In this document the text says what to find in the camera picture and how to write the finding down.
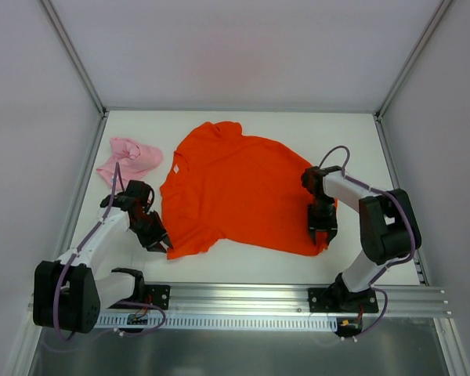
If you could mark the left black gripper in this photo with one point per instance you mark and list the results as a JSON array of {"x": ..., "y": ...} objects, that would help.
[{"x": 150, "y": 231}]

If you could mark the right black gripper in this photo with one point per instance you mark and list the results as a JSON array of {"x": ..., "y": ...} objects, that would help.
[{"x": 322, "y": 223}]

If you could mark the orange t shirt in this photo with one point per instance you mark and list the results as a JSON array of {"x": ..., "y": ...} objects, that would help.
[{"x": 248, "y": 189}]

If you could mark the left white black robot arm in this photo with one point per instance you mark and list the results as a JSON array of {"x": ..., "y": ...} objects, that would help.
[{"x": 70, "y": 292}]

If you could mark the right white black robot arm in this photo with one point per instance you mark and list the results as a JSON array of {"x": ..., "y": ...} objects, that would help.
[{"x": 389, "y": 236}]

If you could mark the pink t shirt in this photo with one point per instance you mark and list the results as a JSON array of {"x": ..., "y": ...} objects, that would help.
[{"x": 135, "y": 161}]

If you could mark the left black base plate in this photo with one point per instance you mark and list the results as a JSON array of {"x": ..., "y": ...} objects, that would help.
[{"x": 158, "y": 295}]

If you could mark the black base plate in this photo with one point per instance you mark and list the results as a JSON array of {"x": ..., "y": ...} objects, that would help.
[
  {"x": 158, "y": 295},
  {"x": 327, "y": 300}
]

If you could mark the aluminium mounting rail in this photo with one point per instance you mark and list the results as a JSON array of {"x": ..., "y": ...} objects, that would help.
[{"x": 287, "y": 299}]

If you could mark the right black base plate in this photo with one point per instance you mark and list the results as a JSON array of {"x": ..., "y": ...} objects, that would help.
[{"x": 327, "y": 300}]

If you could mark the white slotted cable duct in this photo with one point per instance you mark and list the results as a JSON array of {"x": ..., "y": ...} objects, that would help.
[{"x": 222, "y": 322}]

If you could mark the right aluminium frame post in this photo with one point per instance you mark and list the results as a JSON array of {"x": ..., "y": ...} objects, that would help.
[{"x": 425, "y": 37}]

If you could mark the aluminium frame post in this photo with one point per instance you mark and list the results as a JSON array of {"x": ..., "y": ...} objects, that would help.
[
  {"x": 68, "y": 46},
  {"x": 425, "y": 37}
]

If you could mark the left aluminium frame post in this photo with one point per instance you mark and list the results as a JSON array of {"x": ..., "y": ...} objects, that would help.
[{"x": 68, "y": 46}]

